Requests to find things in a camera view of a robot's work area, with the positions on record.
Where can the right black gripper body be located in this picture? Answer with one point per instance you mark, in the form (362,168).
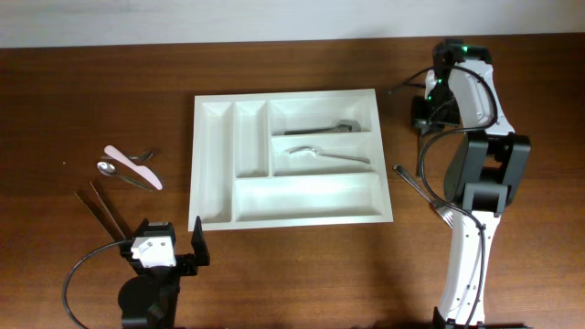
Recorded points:
(421,123)

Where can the steel spoon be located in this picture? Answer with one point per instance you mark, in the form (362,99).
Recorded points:
(343,126)
(420,146)

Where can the steel fork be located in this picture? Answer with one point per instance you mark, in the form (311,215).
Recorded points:
(316,151)
(443,212)
(142,156)

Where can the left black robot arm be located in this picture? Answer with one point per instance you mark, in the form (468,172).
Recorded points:
(149,300)

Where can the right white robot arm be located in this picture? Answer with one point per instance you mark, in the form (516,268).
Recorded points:
(483,176)

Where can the pink plastic knife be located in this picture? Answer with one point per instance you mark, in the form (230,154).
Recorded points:
(142,170)

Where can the steel fork under knife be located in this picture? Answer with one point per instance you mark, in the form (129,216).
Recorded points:
(142,156)

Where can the right metal chopstick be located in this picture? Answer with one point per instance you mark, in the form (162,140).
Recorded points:
(95,186)

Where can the metal chopstick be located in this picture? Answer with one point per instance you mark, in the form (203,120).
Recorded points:
(96,213)
(95,186)

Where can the small steel teaspoon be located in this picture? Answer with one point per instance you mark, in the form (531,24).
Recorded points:
(109,169)

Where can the left metal chopstick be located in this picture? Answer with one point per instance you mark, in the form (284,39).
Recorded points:
(96,213)

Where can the white cutlery tray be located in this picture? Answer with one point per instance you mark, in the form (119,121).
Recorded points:
(242,178)

